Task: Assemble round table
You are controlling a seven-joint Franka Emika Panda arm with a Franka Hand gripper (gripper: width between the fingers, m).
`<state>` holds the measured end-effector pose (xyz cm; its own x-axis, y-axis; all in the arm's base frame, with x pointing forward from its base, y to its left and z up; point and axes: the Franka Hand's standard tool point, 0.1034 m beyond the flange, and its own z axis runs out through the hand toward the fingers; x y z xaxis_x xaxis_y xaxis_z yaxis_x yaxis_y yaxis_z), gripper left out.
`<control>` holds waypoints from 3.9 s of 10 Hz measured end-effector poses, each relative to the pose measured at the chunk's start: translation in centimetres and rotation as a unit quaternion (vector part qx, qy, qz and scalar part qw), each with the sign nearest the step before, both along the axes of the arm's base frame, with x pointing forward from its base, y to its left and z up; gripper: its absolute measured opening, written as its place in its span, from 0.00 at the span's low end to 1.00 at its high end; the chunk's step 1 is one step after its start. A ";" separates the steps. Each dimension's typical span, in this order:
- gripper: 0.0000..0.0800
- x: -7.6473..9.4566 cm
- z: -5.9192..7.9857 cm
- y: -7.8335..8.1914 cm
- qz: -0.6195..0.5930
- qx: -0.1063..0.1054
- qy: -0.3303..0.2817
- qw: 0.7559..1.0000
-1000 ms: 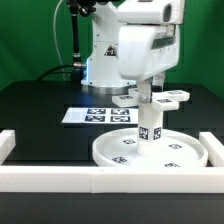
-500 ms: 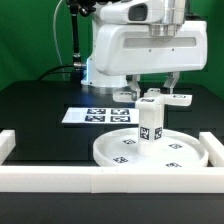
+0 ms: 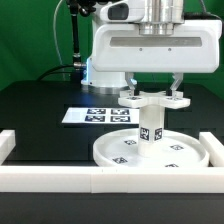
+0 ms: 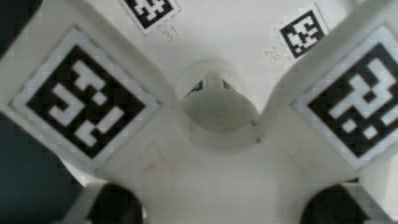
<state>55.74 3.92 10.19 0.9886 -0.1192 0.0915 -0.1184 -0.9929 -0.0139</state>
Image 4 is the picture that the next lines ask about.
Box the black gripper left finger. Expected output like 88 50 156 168
58 182 145 224

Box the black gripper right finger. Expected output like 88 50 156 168
300 183 380 224

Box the white cross table base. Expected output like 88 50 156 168
0 0 398 224

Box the white cylindrical table leg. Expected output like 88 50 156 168
175 60 259 149

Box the white round table top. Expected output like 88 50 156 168
78 0 398 224

